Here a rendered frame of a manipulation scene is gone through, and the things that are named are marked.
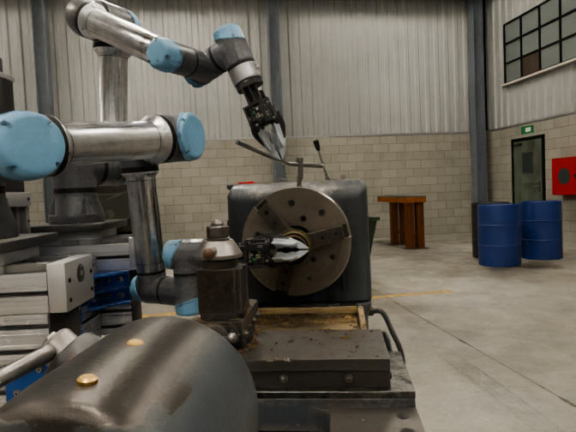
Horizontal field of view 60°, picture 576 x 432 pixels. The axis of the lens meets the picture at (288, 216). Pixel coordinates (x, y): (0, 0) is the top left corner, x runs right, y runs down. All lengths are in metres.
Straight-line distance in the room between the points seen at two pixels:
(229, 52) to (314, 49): 10.76
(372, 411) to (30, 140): 0.70
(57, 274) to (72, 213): 0.53
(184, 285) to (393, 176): 11.02
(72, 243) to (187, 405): 1.28
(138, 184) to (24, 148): 0.45
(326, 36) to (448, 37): 3.01
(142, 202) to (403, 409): 0.84
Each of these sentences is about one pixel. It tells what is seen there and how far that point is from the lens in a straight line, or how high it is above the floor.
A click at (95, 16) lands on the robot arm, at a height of 1.71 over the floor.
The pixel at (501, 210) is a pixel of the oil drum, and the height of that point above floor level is 0.81.
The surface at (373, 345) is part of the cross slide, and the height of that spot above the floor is 0.97.
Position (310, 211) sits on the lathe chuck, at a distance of 1.43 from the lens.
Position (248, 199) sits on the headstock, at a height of 1.20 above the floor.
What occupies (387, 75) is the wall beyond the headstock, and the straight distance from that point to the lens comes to 12.43.
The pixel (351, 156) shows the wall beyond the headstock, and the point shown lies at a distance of 11.85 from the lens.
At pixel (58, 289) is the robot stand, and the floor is 1.07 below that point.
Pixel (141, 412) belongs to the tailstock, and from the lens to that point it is 0.25.
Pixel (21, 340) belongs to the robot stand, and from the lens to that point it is 1.05.
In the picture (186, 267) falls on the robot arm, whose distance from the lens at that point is 1.28.
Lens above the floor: 1.23
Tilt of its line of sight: 3 degrees down
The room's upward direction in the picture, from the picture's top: 3 degrees counter-clockwise
